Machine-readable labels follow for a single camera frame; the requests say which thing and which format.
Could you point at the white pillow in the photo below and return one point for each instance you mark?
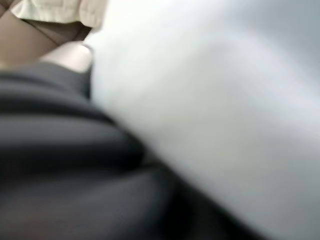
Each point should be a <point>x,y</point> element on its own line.
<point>212,100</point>

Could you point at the beige bed cover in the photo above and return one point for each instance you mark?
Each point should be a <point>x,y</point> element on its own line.
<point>62,11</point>

